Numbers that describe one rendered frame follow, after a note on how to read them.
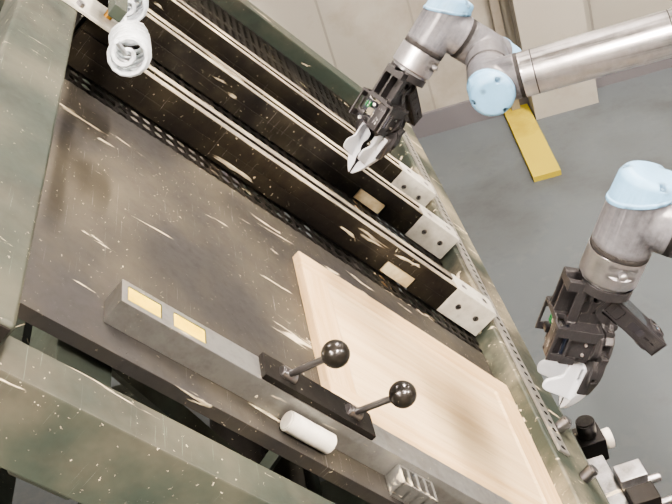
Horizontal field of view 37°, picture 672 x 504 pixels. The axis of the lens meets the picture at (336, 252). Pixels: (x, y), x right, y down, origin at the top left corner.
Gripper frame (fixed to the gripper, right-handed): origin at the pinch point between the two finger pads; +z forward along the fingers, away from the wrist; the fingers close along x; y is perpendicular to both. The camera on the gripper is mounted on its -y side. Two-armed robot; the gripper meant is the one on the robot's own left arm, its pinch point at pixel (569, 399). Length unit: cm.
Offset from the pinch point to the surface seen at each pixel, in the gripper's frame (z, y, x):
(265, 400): 7.9, 40.5, -0.5
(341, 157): 24, 22, -107
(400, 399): 2.7, 23.2, 1.7
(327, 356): -3.1, 34.3, 2.2
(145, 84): -3, 66, -70
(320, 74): 39, 23, -189
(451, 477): 22.3, 9.8, -5.4
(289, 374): 4.6, 37.8, -2.6
